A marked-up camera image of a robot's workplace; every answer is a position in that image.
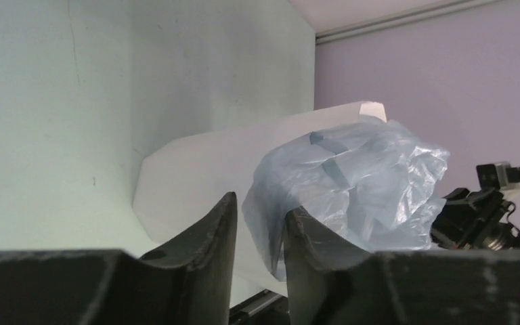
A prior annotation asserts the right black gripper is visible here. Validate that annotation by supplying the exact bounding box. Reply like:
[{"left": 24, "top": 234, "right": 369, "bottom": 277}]
[{"left": 431, "top": 188, "right": 516, "bottom": 251}]

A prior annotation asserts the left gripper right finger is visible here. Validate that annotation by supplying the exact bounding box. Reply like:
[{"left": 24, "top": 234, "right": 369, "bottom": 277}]
[{"left": 284, "top": 208, "right": 520, "bottom": 324}]

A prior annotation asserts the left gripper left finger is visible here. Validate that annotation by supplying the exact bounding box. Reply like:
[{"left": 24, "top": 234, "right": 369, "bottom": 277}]
[{"left": 0, "top": 192, "right": 238, "bottom": 324}]

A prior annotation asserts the white trash bin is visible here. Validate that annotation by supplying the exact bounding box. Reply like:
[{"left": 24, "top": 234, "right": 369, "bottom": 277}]
[{"left": 132, "top": 101, "right": 387, "bottom": 297}]

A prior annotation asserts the blue plastic trash bag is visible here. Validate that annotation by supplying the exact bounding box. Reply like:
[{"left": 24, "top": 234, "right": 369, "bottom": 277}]
[{"left": 242, "top": 116, "right": 450, "bottom": 282}]

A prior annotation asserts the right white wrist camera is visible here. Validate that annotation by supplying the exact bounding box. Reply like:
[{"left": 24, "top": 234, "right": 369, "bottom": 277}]
[{"left": 476, "top": 162, "right": 520, "bottom": 198}]

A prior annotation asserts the right aluminium frame post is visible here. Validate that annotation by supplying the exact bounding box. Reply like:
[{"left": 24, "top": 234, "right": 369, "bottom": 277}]
[{"left": 315, "top": 0, "right": 499, "bottom": 45}]

